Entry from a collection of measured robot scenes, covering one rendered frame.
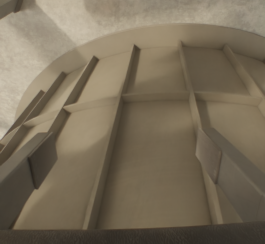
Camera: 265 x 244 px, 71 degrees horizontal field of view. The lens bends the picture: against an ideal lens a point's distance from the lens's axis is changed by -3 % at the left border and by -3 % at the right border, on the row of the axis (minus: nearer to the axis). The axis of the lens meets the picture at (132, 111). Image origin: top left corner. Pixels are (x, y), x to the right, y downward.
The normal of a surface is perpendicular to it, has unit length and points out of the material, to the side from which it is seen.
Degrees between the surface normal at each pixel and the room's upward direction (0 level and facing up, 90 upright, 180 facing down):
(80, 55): 0
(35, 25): 0
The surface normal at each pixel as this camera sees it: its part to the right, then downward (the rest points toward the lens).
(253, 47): -0.11, 0.65
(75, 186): -0.28, -0.75
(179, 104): -0.07, -0.76
